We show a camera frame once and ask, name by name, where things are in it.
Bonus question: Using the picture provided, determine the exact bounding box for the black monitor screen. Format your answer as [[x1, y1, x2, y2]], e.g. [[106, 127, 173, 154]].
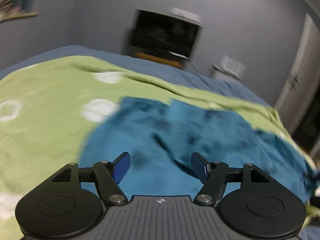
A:
[[128, 9, 202, 60]]

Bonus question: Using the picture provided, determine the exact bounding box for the wooden monitor desk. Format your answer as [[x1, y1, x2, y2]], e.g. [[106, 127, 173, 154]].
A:
[[134, 52, 182, 69]]

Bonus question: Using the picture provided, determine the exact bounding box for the white door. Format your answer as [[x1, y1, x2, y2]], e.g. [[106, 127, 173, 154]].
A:
[[274, 14, 319, 134]]

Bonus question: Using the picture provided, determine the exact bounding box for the white wifi router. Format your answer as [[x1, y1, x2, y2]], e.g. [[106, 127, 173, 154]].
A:
[[220, 55, 246, 77]]

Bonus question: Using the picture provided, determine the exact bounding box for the blue bed sheet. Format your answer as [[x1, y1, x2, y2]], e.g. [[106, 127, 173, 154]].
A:
[[1, 45, 269, 106]]

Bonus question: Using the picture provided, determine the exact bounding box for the teal hooded jacket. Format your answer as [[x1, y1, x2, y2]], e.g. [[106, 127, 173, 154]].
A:
[[80, 97, 318, 202]]

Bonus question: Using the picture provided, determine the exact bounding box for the light green fleece blanket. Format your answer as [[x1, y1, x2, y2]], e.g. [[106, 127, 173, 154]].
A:
[[1, 56, 316, 239]]

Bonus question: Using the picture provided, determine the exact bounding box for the beige patterned cloth bundle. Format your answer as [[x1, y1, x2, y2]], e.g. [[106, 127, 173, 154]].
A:
[[0, 0, 14, 22]]

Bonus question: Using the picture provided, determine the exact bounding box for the white wall power strip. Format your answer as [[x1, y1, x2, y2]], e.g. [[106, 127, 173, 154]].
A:
[[169, 7, 202, 24]]

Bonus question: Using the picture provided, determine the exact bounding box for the wooden window sill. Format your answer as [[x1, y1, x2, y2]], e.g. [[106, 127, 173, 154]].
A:
[[2, 11, 40, 21]]

